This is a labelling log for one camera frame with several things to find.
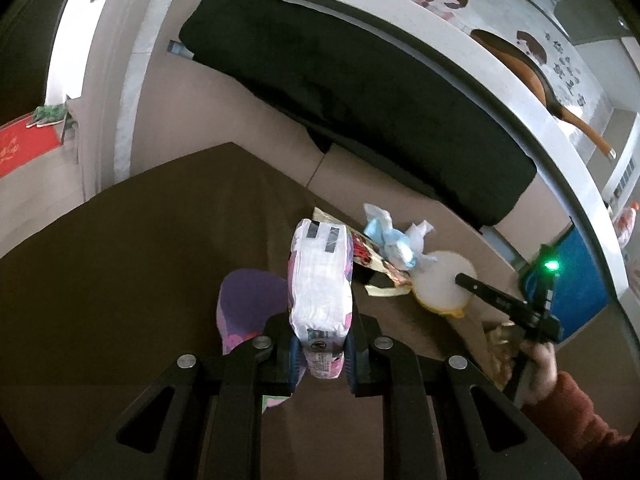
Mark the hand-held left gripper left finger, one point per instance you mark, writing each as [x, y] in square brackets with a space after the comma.
[298, 367]

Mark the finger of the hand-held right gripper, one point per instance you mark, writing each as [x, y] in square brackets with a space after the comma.
[492, 297]
[521, 375]

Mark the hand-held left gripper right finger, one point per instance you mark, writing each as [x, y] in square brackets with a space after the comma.
[351, 365]

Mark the foil wrapper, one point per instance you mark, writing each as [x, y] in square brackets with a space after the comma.
[500, 345]

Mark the white round lid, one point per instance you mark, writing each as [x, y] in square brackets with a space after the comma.
[440, 280]

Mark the purple plastic packet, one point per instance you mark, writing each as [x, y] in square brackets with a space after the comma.
[250, 300]

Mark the white tissue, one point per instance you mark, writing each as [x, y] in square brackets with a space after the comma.
[419, 234]

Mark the colourful candy wrapper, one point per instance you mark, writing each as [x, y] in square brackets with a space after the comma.
[370, 260]

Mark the blue white wrapper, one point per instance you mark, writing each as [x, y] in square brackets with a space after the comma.
[390, 240]

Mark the person's right forearm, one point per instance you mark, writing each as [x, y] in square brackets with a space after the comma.
[585, 425]

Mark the person's right hand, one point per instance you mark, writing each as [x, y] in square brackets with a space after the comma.
[545, 370]

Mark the blue towel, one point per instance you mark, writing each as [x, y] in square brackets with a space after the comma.
[580, 290]

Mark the grey kitchen counter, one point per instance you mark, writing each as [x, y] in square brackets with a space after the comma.
[560, 160]

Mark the brown wok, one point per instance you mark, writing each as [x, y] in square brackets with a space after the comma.
[520, 67]

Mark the black cloth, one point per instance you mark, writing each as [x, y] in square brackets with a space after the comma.
[350, 100]

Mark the red floor mat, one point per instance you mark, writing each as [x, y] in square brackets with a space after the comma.
[25, 145]

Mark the green slippers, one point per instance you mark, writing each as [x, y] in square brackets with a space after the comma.
[47, 115]

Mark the wall socket panel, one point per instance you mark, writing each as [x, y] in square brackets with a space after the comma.
[625, 180]

